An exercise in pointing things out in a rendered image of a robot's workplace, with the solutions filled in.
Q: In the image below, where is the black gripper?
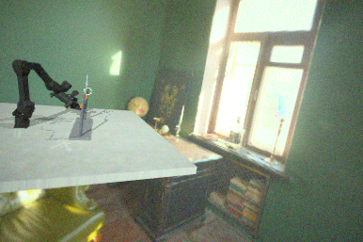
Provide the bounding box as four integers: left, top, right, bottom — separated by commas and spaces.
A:
59, 93, 81, 110

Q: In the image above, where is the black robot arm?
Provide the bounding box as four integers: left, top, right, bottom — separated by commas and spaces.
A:
12, 59, 71, 128

